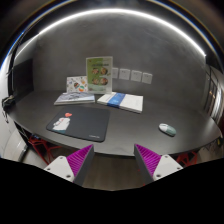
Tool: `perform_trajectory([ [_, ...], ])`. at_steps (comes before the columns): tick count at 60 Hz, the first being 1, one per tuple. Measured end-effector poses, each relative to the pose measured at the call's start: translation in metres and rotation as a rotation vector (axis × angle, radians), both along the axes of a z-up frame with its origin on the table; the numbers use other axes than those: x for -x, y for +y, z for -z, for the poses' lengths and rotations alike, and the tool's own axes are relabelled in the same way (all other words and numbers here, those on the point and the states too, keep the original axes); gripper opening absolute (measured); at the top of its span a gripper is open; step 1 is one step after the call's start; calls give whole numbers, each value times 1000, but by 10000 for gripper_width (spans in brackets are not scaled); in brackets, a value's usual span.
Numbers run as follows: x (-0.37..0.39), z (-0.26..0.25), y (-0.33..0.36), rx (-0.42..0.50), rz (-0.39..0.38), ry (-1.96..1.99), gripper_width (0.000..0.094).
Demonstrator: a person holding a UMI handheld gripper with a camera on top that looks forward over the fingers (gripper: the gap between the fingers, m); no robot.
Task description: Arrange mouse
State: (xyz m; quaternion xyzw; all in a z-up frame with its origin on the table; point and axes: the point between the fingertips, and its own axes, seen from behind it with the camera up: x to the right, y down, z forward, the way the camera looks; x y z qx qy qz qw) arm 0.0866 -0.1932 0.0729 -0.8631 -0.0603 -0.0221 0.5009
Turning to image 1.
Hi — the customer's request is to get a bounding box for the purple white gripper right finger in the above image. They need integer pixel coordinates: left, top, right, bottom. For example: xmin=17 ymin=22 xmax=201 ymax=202
xmin=134 ymin=144 xmax=182 ymax=185

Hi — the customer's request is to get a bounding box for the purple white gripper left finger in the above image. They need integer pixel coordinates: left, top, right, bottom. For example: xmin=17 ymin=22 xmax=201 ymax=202
xmin=45 ymin=144 xmax=94 ymax=186

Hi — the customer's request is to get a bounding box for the white green computer mouse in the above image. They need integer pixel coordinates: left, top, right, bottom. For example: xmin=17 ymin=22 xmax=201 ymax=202
xmin=159 ymin=123 xmax=176 ymax=137

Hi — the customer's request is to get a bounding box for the black mouse pad with cartoon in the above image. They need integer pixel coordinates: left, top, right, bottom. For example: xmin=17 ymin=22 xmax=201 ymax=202
xmin=46 ymin=105 xmax=110 ymax=142

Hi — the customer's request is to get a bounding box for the red stool left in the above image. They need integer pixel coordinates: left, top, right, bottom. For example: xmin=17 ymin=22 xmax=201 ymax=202
xmin=28 ymin=135 xmax=60 ymax=164

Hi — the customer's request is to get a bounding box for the red stool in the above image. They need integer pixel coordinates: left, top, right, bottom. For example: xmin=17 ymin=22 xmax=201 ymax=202
xmin=28 ymin=135 xmax=60 ymax=164
xmin=176 ymin=151 xmax=197 ymax=167

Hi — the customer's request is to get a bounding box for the red stool right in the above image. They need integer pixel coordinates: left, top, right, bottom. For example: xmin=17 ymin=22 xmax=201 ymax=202
xmin=176 ymin=151 xmax=197 ymax=167

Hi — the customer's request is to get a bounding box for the white blue book lying flat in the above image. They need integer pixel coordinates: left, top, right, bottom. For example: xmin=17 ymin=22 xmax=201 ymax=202
xmin=97 ymin=92 xmax=143 ymax=113

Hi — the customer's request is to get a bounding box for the grey book lying flat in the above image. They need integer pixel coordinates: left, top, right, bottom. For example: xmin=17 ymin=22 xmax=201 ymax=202
xmin=54 ymin=92 xmax=95 ymax=105

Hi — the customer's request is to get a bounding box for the colourful illustrated card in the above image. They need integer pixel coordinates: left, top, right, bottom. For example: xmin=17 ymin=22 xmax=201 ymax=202
xmin=66 ymin=76 xmax=88 ymax=92

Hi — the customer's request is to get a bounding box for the black device on table edge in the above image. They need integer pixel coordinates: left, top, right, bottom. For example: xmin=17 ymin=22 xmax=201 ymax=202
xmin=1 ymin=95 xmax=15 ymax=122

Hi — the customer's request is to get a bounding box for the green white standing sign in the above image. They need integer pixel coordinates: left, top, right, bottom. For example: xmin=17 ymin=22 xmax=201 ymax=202
xmin=86 ymin=56 xmax=113 ymax=94

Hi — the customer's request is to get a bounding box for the white wall socket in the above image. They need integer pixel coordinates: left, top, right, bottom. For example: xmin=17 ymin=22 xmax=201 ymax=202
xmin=142 ymin=73 xmax=153 ymax=84
xmin=112 ymin=68 xmax=119 ymax=79
xmin=119 ymin=69 xmax=130 ymax=80
xmin=131 ymin=70 xmax=142 ymax=82

